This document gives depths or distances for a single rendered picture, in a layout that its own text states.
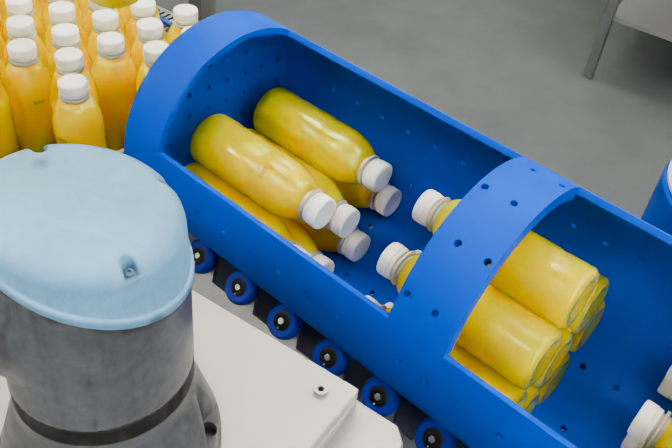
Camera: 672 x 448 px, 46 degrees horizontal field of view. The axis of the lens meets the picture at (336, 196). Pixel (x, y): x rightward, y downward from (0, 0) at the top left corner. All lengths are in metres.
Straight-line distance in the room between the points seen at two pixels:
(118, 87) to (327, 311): 0.56
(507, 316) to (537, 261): 0.06
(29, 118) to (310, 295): 0.59
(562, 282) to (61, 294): 0.49
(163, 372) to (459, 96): 2.80
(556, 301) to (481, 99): 2.49
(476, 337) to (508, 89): 2.60
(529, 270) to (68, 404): 0.46
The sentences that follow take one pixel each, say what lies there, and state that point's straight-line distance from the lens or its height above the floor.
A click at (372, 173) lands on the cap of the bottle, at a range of 0.94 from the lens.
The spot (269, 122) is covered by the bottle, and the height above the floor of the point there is 1.11.
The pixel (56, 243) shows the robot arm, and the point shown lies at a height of 1.40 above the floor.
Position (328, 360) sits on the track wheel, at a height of 0.97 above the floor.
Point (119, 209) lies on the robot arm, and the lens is 0.45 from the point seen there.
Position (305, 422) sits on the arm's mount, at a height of 1.18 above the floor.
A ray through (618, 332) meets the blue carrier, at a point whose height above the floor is 1.03.
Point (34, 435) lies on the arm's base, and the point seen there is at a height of 1.26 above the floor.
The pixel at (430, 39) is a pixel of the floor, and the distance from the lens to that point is 3.58.
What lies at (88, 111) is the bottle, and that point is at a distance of 1.13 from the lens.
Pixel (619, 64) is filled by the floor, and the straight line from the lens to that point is 3.74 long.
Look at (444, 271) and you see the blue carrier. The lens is 0.73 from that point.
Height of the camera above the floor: 1.70
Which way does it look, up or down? 40 degrees down
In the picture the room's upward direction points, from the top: 7 degrees clockwise
